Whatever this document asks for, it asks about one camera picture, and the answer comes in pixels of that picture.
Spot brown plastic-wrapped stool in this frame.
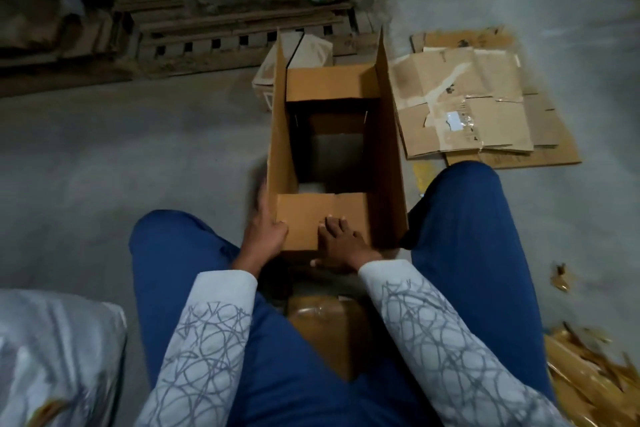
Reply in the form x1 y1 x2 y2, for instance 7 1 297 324
284 292 377 384

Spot person's blue trousers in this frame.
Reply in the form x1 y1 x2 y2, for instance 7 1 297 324
129 159 558 427

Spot person's left forearm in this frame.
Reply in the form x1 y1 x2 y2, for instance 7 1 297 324
134 268 260 427

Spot wooden pallet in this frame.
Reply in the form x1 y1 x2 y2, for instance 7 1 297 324
0 0 387 95

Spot white woven sack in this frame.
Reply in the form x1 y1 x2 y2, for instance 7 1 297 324
0 288 130 427

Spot crumpled brown tape scraps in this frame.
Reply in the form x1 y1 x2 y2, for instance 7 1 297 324
544 322 640 427

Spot large black-label cardboard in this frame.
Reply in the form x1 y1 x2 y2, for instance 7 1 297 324
264 28 410 254

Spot flat brown cardboard sheet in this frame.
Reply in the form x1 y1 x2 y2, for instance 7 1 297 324
409 27 584 171

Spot small brown cardboard box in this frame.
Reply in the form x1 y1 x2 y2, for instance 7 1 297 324
251 30 337 113

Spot person's right hand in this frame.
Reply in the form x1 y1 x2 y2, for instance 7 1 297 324
311 216 385 276

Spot pile of grey sacks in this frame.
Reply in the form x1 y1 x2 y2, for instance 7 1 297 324
0 0 121 63

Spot person's left hand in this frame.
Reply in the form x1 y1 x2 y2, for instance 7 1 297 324
231 184 291 279

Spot person's right forearm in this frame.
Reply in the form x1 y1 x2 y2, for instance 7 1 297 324
357 258 573 427

